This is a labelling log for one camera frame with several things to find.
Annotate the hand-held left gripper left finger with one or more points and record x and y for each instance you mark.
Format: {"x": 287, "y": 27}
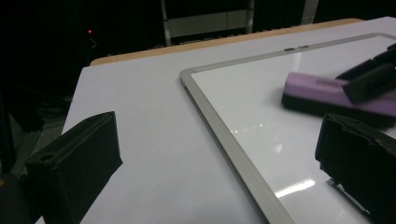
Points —
{"x": 77, "y": 161}

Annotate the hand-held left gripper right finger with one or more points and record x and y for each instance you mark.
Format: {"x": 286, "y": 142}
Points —
{"x": 361, "y": 161}

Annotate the purple and black whiteboard eraser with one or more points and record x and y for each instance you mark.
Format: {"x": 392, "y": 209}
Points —
{"x": 314, "y": 93}

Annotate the silver framed whiteboard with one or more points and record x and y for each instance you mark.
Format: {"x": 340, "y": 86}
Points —
{"x": 264, "y": 102}

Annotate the large white sheet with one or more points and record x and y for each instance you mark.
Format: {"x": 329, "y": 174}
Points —
{"x": 149, "y": 109}

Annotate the dark equipment with red light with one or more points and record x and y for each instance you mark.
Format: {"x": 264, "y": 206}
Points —
{"x": 71, "y": 34}

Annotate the grey metal stand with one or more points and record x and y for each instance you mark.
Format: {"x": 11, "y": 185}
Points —
{"x": 199, "y": 23}

